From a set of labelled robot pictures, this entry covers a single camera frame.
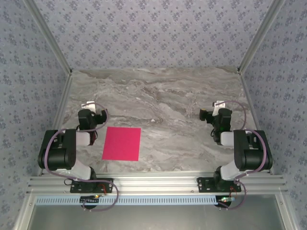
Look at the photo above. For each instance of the grey metal sheet panel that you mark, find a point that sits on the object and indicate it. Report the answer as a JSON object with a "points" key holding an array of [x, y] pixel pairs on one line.
{"points": [[153, 218]]}

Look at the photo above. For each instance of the aluminium frame post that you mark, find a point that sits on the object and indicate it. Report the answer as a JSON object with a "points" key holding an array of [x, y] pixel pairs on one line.
{"points": [[259, 36], [49, 36]]}

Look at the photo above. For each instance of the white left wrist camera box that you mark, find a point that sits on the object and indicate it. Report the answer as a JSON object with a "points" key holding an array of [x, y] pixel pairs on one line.
{"points": [[88, 105]]}

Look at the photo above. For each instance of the pink paper sheet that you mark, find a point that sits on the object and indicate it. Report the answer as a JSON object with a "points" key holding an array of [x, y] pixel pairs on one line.
{"points": [[121, 143]]}

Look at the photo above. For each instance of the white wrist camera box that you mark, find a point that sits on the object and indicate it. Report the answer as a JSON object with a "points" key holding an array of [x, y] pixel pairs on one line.
{"points": [[218, 106], [88, 105]]}

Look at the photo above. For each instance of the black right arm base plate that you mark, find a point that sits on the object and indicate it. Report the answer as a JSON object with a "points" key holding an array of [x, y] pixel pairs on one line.
{"points": [[204, 185]]}

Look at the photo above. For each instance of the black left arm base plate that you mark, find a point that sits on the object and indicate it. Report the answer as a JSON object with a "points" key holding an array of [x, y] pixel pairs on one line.
{"points": [[108, 189]]}

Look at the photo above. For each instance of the aluminium side rail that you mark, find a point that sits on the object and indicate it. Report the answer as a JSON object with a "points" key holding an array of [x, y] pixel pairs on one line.
{"points": [[254, 119], [58, 119]]}

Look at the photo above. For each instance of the aluminium mounting rail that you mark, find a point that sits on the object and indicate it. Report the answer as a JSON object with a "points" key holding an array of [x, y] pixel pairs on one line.
{"points": [[156, 184]]}

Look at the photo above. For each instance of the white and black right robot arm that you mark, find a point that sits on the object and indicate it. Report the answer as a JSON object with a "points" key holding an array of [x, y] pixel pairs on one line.
{"points": [[249, 155]]}

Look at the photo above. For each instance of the small black circuit board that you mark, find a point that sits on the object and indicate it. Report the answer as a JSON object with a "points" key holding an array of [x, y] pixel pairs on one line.
{"points": [[225, 198], [88, 198]]}

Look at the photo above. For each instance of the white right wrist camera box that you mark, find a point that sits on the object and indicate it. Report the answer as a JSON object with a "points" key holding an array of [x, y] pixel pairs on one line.
{"points": [[218, 106]]}

